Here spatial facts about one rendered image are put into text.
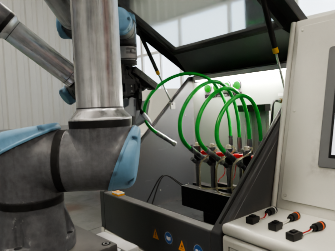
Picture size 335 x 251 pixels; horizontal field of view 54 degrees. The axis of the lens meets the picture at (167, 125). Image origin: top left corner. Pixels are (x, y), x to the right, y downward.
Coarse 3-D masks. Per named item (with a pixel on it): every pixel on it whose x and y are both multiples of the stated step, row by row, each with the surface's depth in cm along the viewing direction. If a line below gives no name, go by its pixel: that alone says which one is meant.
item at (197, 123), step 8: (224, 88) 114; (232, 88) 116; (208, 96) 110; (200, 112) 107; (248, 120) 122; (248, 128) 123; (248, 136) 123; (200, 144) 107; (248, 144) 123; (208, 152) 109; (216, 160) 112
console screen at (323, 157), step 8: (328, 64) 93; (328, 72) 92; (328, 80) 92; (328, 88) 92; (328, 96) 91; (328, 104) 91; (328, 112) 90; (328, 120) 90; (328, 128) 90; (328, 136) 89; (320, 144) 91; (328, 144) 89; (320, 152) 90; (328, 152) 88; (320, 160) 90; (328, 160) 88
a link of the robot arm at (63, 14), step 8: (48, 0) 77; (56, 0) 77; (64, 0) 78; (56, 8) 80; (64, 8) 81; (56, 16) 86; (64, 16) 84; (56, 24) 94; (64, 24) 89; (64, 32) 95
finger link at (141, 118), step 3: (144, 114) 127; (138, 117) 128; (141, 117) 128; (144, 117) 127; (147, 117) 128; (138, 120) 128; (141, 120) 128; (144, 120) 128; (147, 120) 128; (150, 120) 128; (138, 123) 127; (150, 123) 128
